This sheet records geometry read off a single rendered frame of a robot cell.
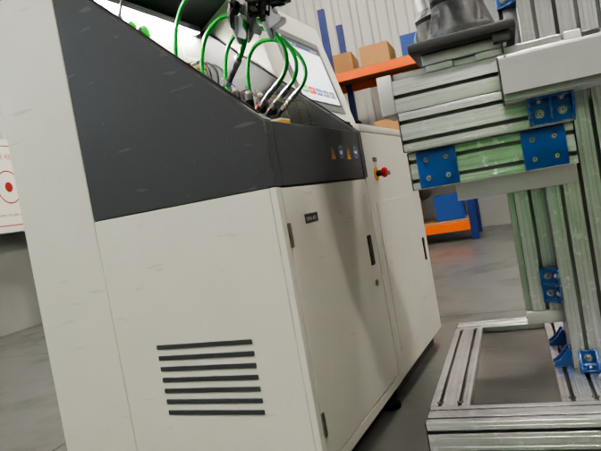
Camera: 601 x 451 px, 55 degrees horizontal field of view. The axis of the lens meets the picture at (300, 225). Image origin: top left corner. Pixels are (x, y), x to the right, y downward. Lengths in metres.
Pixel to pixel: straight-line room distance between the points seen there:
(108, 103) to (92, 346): 0.69
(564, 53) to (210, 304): 0.97
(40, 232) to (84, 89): 0.45
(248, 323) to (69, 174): 0.68
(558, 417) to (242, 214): 0.81
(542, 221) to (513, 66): 0.50
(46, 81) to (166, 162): 0.46
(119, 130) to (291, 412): 0.85
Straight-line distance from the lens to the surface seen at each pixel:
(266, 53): 2.18
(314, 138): 1.61
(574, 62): 1.21
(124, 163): 1.60
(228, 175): 1.41
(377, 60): 7.18
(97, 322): 1.75
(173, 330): 1.58
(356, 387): 1.68
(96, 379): 1.81
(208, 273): 1.47
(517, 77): 1.21
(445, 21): 1.36
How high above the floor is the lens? 0.74
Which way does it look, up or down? 2 degrees down
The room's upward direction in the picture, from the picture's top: 10 degrees counter-clockwise
